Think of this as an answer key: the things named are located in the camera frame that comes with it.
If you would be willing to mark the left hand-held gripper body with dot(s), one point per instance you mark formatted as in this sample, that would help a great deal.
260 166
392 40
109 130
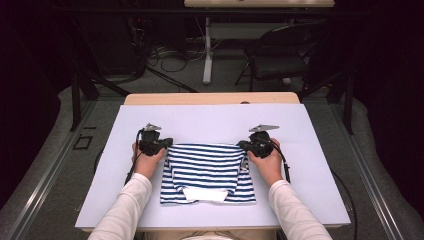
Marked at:
150 143

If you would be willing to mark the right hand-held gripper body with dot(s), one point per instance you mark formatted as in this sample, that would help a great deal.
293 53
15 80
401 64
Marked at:
261 145

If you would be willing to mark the blue white striped polo shirt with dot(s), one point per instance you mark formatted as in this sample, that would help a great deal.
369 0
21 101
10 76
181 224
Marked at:
206 166

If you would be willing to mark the person's left hand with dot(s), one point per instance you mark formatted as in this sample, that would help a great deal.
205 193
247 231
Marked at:
146 165

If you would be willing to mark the person's right hand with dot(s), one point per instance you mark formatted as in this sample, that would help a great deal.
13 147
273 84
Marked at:
270 166

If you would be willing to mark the light wooden table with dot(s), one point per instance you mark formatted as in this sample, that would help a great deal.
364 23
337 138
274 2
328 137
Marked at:
200 98

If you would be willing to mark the black folding chair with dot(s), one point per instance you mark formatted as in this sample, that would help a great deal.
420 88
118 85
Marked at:
280 63

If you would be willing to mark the black metal stand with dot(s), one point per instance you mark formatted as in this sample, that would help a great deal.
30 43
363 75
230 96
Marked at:
76 100
348 103

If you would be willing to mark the person's lap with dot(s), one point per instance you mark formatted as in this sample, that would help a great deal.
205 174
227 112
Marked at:
166 235

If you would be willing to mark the white desk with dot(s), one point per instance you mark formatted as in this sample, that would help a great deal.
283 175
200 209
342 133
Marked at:
207 50

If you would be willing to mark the dark curtain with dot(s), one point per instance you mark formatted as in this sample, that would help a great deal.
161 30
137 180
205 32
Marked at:
400 100
20 100

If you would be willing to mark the aluminium floor rail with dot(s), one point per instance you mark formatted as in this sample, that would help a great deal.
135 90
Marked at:
40 190
373 186

